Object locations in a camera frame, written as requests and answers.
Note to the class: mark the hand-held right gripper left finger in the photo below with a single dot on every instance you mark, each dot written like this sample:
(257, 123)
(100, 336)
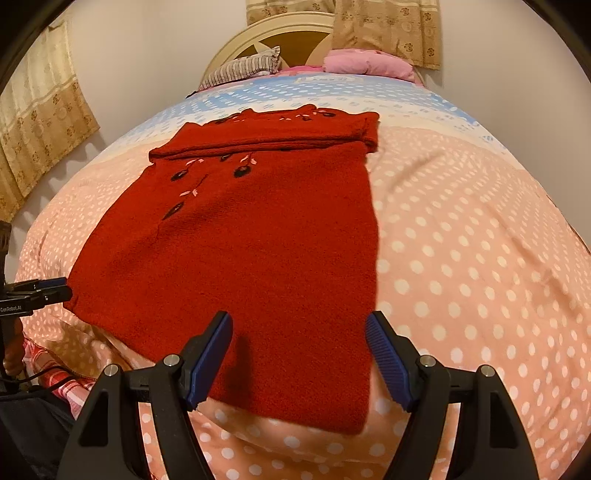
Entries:
(210, 360)

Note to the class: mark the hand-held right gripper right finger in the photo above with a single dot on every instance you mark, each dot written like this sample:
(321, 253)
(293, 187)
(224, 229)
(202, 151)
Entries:
(388, 360)

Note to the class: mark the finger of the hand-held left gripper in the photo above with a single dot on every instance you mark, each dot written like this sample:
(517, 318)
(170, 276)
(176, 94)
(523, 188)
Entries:
(51, 296)
(53, 281)

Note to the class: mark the red embroidered knit sweater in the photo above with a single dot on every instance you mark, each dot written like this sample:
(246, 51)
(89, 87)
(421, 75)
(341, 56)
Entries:
(254, 240)

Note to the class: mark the person's left hand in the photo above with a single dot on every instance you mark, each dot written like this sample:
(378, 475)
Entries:
(14, 348)

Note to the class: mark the red plaid sheet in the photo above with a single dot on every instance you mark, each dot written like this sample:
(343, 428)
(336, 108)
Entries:
(69, 392)

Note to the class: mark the person's dark clothing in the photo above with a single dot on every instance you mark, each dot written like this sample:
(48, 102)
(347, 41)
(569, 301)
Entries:
(32, 434)

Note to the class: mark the polka dot bed blanket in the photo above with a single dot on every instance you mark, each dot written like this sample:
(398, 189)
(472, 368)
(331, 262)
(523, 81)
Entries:
(461, 230)

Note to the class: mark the beige floral side curtain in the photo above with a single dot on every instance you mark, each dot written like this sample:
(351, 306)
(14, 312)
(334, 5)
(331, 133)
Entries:
(41, 115)

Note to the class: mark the striped pillow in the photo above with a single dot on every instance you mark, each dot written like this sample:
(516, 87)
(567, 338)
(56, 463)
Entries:
(240, 69)

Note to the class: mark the pink pillow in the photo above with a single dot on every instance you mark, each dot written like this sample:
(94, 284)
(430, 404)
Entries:
(369, 64)

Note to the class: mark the pink bed sheet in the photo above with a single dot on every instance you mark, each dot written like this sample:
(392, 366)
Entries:
(298, 70)

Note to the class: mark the cream wooden headboard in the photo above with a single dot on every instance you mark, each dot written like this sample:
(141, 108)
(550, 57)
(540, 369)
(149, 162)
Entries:
(295, 46)

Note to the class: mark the beige floral window curtain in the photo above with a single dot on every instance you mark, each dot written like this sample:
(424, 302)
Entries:
(392, 32)
(286, 11)

